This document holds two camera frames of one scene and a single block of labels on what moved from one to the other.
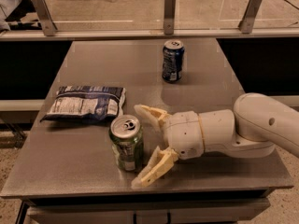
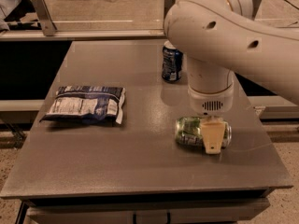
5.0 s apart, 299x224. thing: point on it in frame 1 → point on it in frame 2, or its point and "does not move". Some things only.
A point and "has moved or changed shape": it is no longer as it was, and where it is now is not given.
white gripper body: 183,133 → 211,103
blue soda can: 173,53 does not move
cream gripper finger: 161,161 → 213,130
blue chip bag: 86,102 does not move
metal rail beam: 144,35 does not move
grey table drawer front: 212,210 does not move
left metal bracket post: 49,25 does not move
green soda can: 127,137 has moved or changed shape
